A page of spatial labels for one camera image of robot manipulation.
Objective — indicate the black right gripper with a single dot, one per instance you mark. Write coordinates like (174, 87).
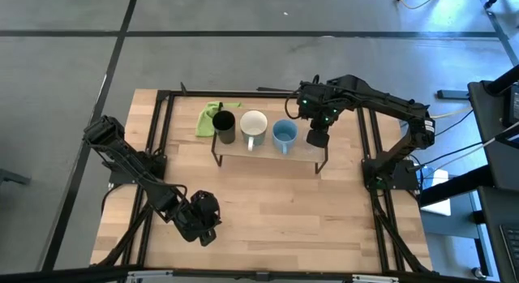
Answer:
(320, 102)

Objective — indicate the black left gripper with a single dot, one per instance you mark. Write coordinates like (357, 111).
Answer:
(200, 214)

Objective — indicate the light blue mug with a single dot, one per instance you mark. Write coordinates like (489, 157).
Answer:
(284, 131)

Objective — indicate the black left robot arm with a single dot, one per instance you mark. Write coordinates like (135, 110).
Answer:
(121, 153)

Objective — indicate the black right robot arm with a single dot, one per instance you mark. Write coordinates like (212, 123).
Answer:
(389, 100)

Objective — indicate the wooden shelf with black legs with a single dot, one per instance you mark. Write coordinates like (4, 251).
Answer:
(263, 154)

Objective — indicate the green cloth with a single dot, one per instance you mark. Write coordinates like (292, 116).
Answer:
(204, 123)

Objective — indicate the white box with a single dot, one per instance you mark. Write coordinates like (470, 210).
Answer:
(438, 208)

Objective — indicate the black desk support beam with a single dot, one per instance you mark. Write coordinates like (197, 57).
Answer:
(454, 187)

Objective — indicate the black desktop device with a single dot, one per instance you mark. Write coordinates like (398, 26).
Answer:
(513, 106)

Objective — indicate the black laptop desk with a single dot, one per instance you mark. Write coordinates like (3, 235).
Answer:
(492, 234)

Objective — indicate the grey furniture foot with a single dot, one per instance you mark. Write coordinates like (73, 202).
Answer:
(14, 177)

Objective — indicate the black caster wheel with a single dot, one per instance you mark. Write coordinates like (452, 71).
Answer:
(478, 273)

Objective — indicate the black keyboard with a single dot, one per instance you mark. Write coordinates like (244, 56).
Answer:
(511, 246)

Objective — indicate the black horizontal rig rail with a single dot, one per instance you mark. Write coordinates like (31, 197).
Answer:
(202, 273)

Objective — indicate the black metal table frame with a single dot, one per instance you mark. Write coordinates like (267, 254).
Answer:
(263, 95)

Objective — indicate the grey base plate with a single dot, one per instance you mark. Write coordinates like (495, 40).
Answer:
(452, 95)

